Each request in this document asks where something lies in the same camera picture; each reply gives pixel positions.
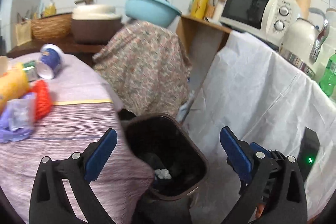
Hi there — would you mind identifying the black trash bin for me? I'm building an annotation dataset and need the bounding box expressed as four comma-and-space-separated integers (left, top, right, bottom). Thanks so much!
118, 110, 209, 223

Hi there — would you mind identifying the purple plastic bag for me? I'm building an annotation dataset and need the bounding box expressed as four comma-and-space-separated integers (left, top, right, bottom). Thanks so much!
1, 93, 36, 143

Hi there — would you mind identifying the orange mesh net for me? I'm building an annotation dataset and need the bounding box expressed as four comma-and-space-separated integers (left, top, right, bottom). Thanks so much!
30, 80, 53, 121

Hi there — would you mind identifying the white microwave oven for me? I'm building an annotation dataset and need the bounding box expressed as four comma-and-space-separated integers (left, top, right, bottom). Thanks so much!
219, 0, 301, 47

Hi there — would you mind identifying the white tissue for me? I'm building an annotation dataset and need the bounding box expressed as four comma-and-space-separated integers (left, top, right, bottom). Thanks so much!
154, 169, 171, 180

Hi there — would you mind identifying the white cloth cover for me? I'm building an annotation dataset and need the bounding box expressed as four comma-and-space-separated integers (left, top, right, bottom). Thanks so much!
183, 31, 335, 223

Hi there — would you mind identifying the green soda bottle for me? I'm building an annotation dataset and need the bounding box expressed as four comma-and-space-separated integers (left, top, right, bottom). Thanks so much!
319, 53, 336, 97

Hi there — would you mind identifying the purple striped tablecloth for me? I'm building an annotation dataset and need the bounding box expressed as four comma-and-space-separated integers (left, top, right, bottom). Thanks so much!
1, 55, 153, 223

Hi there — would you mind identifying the woven utensil holder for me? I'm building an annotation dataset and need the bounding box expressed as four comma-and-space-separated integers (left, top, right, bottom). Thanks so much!
15, 20, 32, 46

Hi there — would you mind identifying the light blue plastic basin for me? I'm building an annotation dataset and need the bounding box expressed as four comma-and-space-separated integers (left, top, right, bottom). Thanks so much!
125, 0, 182, 28

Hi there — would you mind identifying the wicker basket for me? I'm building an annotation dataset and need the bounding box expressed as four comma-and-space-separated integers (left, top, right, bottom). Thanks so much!
31, 12, 72, 41

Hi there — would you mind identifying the wooden side cabinet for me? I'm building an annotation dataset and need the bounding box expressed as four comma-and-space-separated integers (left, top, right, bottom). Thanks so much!
175, 15, 232, 90

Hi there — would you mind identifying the right hand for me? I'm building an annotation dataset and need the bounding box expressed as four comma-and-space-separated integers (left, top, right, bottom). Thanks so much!
255, 203, 265, 219

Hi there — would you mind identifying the floral cloth cover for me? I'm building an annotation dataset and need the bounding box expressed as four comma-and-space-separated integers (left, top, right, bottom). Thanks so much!
93, 20, 192, 117

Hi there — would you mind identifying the yellow dish soap bottle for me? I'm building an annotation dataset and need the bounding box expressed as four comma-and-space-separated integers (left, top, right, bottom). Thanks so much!
43, 0, 56, 17

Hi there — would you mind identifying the blue white paper cup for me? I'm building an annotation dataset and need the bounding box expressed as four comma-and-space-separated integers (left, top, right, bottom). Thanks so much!
36, 44, 64, 80

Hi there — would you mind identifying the brown white sink basin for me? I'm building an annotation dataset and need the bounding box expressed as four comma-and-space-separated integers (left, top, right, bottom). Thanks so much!
71, 5, 122, 45

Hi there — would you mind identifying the red chip can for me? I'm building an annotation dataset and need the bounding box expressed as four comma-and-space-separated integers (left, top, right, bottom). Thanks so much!
0, 56, 9, 77

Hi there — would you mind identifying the white electric kettle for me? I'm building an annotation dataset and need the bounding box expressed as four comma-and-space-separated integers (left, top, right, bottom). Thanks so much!
278, 7, 330, 79

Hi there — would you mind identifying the green flat packet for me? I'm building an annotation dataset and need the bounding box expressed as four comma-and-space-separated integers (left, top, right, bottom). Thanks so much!
23, 60, 39, 82

